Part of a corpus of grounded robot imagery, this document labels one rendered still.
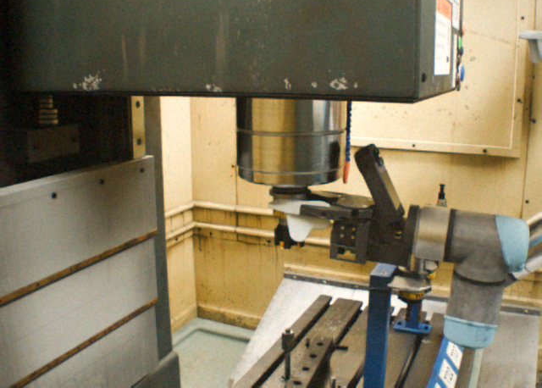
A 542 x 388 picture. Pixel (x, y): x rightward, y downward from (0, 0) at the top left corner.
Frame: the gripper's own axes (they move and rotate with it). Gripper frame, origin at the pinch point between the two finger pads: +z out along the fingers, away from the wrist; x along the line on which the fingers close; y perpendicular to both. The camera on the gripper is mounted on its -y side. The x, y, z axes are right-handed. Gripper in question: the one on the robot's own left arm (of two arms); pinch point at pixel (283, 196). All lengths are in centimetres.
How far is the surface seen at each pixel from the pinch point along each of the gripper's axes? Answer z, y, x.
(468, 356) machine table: -34, 50, 55
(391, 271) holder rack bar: -14.8, 18.2, 24.0
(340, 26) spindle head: -10.1, -24.4, -13.3
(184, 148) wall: 73, 15, 102
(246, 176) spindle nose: 3.3, -3.9, -6.6
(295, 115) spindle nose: -3.4, -13.0, -7.4
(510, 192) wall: -41, 16, 98
